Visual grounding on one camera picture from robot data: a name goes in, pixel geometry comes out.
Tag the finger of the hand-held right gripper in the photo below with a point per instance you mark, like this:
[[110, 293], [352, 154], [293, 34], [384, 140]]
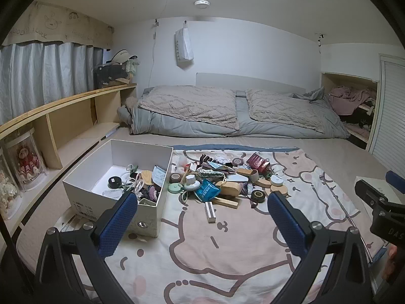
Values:
[[371, 196], [397, 181]]

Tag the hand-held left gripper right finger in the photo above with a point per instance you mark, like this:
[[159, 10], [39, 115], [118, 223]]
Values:
[[286, 224]]

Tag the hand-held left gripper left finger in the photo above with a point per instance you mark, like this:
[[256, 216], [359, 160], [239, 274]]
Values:
[[117, 224]]

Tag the black round tin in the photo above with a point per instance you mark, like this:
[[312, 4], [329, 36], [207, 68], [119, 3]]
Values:
[[258, 195]]

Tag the white shoe box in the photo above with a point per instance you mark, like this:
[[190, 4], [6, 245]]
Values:
[[79, 200]]

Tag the large oval wooden block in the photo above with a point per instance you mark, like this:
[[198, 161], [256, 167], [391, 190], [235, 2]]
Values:
[[229, 188]]

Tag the blue snack packet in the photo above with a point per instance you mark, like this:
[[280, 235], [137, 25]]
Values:
[[207, 191]]

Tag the person's right hand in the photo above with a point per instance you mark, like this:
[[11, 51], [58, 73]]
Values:
[[391, 259]]

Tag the small black round jar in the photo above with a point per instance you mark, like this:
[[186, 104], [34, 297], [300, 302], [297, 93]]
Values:
[[114, 182]]

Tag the white round box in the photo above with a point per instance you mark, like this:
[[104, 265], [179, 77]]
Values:
[[277, 180]]

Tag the small oval wooden block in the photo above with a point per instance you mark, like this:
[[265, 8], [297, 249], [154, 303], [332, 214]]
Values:
[[262, 183]]

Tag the metal back scratcher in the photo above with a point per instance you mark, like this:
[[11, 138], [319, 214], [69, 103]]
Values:
[[320, 176]]

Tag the rectangular wooden bar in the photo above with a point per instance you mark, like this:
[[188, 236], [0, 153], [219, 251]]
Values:
[[226, 202]]

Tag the white louvered door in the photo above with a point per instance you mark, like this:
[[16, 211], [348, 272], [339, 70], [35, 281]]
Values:
[[389, 117]]

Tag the paper card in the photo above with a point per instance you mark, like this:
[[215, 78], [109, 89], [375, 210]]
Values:
[[159, 175]]

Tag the flat wooden block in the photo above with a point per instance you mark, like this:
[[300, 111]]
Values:
[[247, 172]]

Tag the printed blanket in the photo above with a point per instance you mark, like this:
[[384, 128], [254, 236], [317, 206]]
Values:
[[221, 243]]

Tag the red box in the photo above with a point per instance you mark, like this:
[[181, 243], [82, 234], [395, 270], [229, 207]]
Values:
[[256, 163]]

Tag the mint green round case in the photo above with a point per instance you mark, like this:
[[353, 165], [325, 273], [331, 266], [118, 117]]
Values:
[[175, 188]]

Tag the dark clothes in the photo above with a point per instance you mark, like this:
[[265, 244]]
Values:
[[360, 120]]

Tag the brown tape roll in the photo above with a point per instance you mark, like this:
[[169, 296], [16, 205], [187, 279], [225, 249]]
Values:
[[175, 178]]

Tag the dark tape roll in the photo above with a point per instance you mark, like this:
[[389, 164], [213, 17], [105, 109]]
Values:
[[239, 161]]

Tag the white round lamp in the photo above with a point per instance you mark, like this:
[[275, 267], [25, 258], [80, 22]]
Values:
[[191, 182]]

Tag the knitted green pouch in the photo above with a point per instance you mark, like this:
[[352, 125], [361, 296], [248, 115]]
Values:
[[212, 174]]

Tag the pink clothes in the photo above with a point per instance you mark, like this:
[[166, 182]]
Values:
[[345, 101]]

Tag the clear case with red doll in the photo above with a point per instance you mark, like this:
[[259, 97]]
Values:
[[27, 161]]

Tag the grey quilted pillow right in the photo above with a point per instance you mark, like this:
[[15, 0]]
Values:
[[284, 110]]

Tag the grey quilted pillow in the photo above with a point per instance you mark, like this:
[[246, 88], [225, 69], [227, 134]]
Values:
[[189, 104], [284, 110]]

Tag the clear case with white doll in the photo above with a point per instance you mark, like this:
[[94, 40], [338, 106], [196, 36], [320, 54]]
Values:
[[8, 186]]

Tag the wooden wardrobe niche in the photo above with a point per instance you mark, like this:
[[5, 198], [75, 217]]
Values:
[[326, 82]]

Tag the grey duvet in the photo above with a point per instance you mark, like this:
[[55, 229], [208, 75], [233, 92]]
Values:
[[189, 126]]

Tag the wooden shelf unit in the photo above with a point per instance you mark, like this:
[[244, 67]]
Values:
[[63, 101]]

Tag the grey quilted pillow left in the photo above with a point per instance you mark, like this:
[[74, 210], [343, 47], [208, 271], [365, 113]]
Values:
[[189, 104]]

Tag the white headboard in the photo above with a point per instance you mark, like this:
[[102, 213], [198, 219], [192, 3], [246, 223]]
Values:
[[253, 82]]

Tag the black bag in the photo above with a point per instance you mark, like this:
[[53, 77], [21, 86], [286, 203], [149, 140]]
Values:
[[107, 76]]

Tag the green fabric bundle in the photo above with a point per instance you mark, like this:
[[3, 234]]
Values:
[[132, 66]]

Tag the white visor cap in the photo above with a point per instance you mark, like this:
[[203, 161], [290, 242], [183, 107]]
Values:
[[121, 55]]

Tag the grey curtain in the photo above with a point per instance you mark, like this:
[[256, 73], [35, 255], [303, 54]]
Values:
[[47, 69]]

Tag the white hanging bag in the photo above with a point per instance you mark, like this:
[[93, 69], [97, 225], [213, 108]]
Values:
[[183, 44]]

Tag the patterned valance cloth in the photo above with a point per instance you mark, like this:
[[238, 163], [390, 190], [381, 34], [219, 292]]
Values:
[[63, 22]]

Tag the round ceiling fixture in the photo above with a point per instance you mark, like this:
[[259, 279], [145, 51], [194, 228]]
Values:
[[202, 3]]

